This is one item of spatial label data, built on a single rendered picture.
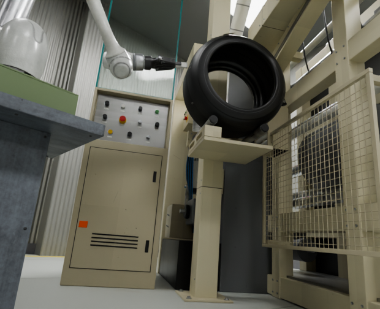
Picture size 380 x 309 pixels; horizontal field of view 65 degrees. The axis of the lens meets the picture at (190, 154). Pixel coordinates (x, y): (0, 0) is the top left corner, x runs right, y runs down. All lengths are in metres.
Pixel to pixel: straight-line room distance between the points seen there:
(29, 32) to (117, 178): 1.08
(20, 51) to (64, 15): 3.92
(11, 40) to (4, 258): 0.69
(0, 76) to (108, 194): 1.15
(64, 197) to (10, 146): 3.04
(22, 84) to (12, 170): 0.26
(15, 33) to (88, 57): 3.46
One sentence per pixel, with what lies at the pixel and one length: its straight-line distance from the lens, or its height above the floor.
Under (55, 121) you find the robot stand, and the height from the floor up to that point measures 0.61.
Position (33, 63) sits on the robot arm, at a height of 0.85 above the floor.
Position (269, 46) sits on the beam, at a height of 1.64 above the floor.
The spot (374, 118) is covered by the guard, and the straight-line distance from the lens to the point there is 1.30.
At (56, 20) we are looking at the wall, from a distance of 5.00.
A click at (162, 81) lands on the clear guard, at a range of 2.30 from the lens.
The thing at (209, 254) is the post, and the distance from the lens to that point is 1.80.
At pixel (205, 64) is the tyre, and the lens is 1.63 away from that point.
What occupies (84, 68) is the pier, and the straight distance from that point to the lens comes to 4.57.
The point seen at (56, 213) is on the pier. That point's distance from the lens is 4.03.
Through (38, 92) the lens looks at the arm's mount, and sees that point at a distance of 1.05.
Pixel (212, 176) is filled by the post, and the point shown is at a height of 0.69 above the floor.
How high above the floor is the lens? 0.31
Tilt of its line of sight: 16 degrees up
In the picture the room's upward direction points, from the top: 5 degrees clockwise
